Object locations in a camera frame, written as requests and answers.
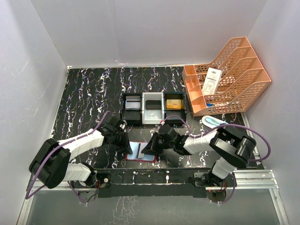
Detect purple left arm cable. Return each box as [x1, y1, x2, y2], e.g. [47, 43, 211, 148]
[25, 110, 112, 200]

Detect white bin middle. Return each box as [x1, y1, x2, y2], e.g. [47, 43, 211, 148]
[142, 92, 165, 125]

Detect black bin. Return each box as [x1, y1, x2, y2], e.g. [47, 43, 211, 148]
[120, 93, 142, 127]
[164, 92, 187, 126]

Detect white blue tape dispenser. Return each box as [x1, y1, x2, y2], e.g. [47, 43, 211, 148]
[201, 115, 227, 128]

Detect black bin left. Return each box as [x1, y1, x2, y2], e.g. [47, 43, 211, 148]
[120, 93, 142, 127]

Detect white striped card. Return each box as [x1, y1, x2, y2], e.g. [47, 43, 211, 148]
[136, 142, 147, 159]

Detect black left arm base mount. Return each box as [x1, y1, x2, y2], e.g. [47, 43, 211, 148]
[70, 164, 113, 202]

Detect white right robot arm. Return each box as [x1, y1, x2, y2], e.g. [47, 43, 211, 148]
[142, 124, 256, 186]

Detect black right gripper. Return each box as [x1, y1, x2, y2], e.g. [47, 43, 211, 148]
[142, 131, 174, 155]

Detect black bin right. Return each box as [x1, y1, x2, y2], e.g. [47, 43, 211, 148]
[164, 92, 187, 126]

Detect gold magnetic stripe card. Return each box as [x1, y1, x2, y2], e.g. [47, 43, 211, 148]
[165, 99, 184, 110]

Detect red leather card holder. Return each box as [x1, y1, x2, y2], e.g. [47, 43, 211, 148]
[125, 142, 156, 163]

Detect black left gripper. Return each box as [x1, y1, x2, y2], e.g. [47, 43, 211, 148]
[112, 130, 132, 154]

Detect white paper receipt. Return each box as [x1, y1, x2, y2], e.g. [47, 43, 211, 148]
[202, 67, 222, 95]

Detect aluminium frame rail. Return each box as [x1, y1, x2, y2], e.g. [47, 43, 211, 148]
[18, 170, 289, 225]

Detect orange plastic desk organizer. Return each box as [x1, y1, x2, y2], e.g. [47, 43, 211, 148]
[182, 37, 271, 117]

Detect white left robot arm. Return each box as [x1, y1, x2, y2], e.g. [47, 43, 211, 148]
[29, 116, 132, 189]

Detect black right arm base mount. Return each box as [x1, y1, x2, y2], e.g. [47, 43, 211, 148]
[187, 172, 237, 200]

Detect black card in white bin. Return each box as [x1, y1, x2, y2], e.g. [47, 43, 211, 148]
[145, 100, 161, 110]

